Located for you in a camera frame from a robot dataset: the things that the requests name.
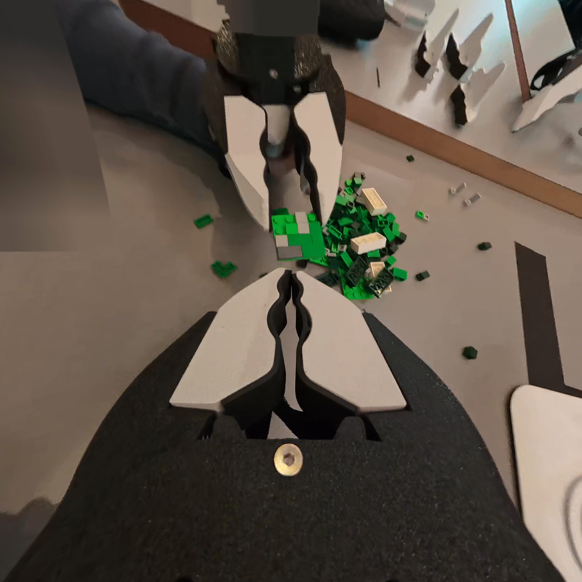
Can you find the loose grey finger part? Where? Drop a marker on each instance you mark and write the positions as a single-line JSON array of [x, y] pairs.
[[484, 82], [477, 34], [439, 41]]

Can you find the spare black white gripper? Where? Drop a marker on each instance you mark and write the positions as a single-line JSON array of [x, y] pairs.
[[545, 98]]

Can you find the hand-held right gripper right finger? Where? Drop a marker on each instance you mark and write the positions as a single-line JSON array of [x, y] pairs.
[[350, 359]]

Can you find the green corner lego plate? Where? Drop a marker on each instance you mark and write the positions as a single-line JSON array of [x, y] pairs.
[[223, 269]]

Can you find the black tape strip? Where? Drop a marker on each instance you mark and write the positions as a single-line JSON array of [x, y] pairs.
[[536, 309]]

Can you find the green rectangular lego tile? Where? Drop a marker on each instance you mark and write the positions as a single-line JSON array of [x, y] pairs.
[[203, 220]]

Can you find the green grey lego plate assembly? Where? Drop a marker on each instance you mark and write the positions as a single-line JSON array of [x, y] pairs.
[[300, 241]]

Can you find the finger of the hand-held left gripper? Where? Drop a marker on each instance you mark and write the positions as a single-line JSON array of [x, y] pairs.
[[243, 145], [325, 150]]

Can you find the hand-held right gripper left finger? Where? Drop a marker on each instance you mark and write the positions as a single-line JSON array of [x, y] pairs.
[[232, 359]]

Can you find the pile of lego bricks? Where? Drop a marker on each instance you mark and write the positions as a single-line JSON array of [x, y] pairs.
[[363, 254]]

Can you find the white book stand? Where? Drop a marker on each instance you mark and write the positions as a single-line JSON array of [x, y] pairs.
[[545, 454]]

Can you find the person's left forearm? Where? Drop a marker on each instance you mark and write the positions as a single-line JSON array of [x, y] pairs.
[[136, 68]]

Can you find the black round object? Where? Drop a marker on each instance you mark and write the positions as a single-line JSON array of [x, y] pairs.
[[350, 20]]

